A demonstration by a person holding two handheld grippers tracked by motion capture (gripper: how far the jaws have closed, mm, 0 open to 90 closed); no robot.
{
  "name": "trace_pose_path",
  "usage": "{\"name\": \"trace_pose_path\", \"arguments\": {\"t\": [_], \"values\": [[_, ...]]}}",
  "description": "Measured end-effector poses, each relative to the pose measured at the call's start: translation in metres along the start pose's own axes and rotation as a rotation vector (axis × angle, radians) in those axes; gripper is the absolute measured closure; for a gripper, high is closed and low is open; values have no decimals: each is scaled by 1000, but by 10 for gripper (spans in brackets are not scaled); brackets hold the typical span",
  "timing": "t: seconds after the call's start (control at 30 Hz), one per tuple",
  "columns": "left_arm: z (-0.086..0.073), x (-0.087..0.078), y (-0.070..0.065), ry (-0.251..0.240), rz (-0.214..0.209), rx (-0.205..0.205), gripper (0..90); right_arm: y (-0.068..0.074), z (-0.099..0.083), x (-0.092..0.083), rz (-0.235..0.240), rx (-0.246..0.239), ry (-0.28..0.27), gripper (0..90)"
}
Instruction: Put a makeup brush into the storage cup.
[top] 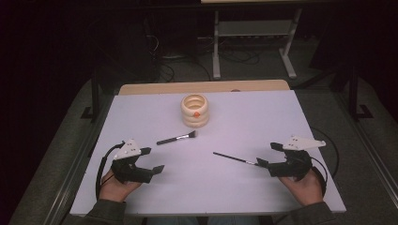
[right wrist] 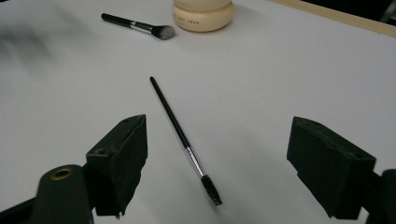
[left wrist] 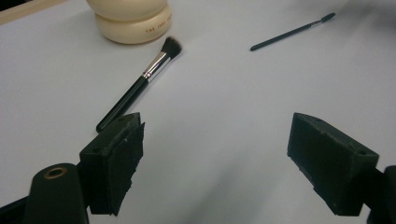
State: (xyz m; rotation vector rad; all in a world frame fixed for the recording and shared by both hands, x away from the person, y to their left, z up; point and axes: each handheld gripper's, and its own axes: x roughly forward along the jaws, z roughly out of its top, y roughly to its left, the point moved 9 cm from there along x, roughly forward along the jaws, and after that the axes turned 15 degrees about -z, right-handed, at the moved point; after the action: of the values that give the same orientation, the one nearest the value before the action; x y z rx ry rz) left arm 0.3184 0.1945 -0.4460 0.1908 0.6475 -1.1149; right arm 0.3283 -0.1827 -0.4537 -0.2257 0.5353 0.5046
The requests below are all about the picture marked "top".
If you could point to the white board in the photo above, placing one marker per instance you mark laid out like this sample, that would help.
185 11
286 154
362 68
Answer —
219 187

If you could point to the black metal stand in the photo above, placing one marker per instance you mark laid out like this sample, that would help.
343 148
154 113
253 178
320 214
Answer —
94 93
353 93

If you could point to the wooden table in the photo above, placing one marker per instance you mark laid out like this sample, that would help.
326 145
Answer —
203 86

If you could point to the thin black makeup brush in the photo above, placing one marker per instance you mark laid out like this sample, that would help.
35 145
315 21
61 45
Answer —
233 157

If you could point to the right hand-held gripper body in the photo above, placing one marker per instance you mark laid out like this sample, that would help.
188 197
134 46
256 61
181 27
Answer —
292 164

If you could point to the person's left hand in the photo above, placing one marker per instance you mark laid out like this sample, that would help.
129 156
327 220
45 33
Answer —
114 189

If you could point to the person's right hand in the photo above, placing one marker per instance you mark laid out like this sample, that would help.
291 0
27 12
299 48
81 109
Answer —
305 189

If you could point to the cream ribbed brush holder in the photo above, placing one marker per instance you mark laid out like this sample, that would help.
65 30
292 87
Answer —
194 111

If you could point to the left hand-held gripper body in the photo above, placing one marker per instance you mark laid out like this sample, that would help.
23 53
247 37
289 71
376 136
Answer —
128 149

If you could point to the white metal desk frame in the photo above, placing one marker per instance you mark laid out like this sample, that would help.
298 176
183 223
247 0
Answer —
253 28

